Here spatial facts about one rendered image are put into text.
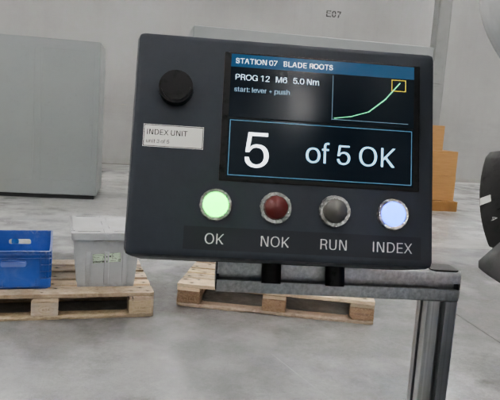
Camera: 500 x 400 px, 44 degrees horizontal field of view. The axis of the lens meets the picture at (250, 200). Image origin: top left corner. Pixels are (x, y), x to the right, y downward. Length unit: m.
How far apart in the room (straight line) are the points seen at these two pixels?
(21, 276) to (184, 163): 3.20
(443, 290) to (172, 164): 0.29
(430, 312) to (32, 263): 3.17
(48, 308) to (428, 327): 3.11
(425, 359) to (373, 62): 0.29
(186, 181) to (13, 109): 7.60
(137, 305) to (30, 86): 4.85
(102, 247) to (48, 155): 4.48
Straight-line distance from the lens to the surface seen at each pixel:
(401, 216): 0.53
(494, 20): 0.49
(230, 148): 0.52
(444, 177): 9.47
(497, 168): 1.46
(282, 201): 0.51
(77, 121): 7.98
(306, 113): 0.53
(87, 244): 3.65
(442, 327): 0.64
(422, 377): 0.65
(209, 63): 0.54
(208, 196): 0.51
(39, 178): 8.09
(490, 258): 1.16
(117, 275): 3.72
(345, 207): 0.52
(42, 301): 3.61
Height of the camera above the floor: 1.19
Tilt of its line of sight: 8 degrees down
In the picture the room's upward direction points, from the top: 4 degrees clockwise
